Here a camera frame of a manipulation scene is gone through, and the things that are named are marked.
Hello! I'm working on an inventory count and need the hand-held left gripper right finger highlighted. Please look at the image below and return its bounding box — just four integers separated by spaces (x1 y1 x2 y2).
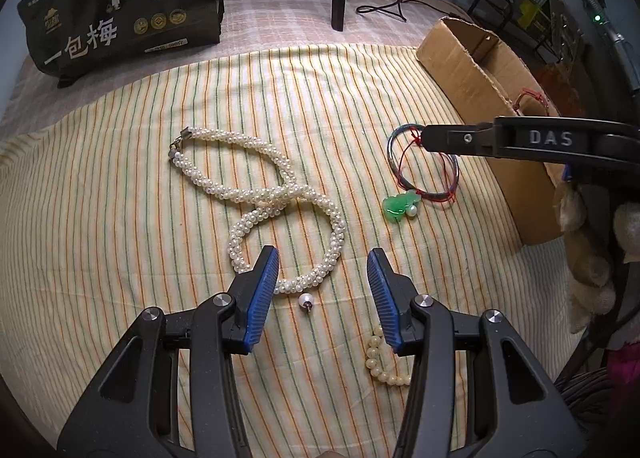
366 247 587 458

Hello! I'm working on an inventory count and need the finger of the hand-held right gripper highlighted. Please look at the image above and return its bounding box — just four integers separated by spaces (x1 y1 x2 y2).
421 121 498 158

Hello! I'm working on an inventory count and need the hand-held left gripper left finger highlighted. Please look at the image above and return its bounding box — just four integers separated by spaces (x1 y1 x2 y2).
56 245 280 458

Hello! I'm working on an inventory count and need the pale yellow bead bracelet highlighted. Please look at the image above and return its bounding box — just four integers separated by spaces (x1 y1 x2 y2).
365 325 413 387

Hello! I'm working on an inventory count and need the cardboard box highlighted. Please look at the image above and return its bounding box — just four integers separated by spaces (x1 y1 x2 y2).
416 16 568 246

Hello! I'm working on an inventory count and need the green jade pendant red cord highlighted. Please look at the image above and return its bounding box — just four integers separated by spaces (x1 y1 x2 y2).
382 127 460 224

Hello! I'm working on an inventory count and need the white woven pearl necklace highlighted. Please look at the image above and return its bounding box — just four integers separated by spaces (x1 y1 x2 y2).
169 125 347 295

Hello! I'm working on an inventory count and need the grey device with green light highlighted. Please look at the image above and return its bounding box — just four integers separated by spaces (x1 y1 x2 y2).
547 0 640 89

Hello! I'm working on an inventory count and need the yellow striped sheet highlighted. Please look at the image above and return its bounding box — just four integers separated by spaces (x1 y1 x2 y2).
0 43 571 458

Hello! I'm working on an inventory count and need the beige checkered blanket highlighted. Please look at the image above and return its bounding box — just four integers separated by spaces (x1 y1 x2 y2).
0 0 466 134

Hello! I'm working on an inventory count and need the dark ribbed bundle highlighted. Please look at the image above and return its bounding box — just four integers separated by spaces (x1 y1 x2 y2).
555 370 640 444

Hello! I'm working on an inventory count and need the pink cloth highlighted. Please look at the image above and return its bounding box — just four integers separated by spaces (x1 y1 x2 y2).
607 338 640 389

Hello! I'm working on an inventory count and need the brown strap wristwatch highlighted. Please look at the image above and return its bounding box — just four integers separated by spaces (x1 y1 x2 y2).
514 88 551 115

